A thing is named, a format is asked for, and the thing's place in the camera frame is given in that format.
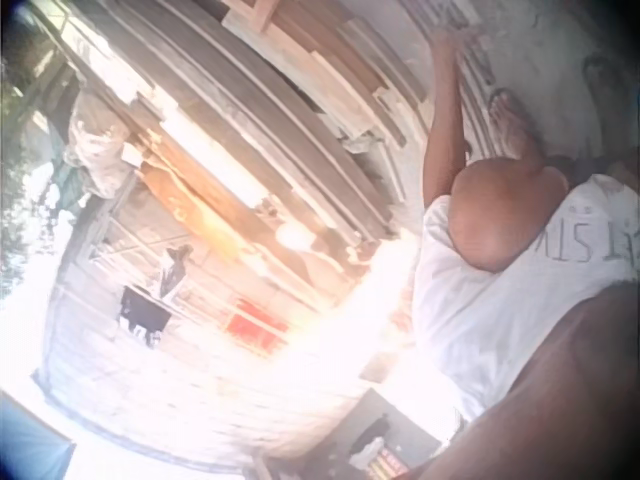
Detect person's left hand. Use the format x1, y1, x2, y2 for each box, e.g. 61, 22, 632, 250
428, 24, 482, 59

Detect bundle of thin wooden strips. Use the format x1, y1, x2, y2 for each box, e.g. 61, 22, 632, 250
452, 19, 509, 169

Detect heap of pale wood offcuts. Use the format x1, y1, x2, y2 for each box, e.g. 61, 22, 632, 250
222, 0, 436, 149

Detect stack of long wooden boards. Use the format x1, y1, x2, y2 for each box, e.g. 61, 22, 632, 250
29, 0, 401, 251

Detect red box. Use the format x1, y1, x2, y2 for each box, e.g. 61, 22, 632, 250
224, 298, 292, 357

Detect black and white bag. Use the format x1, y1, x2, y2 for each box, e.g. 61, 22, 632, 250
158, 244, 195, 302

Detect white sack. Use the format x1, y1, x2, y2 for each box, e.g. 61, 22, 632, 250
63, 92, 137, 199

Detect dark crate with colourful packets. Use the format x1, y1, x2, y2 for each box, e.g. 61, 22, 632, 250
343, 393, 444, 480

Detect blue sheet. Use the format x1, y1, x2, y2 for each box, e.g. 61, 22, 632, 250
0, 392, 77, 480

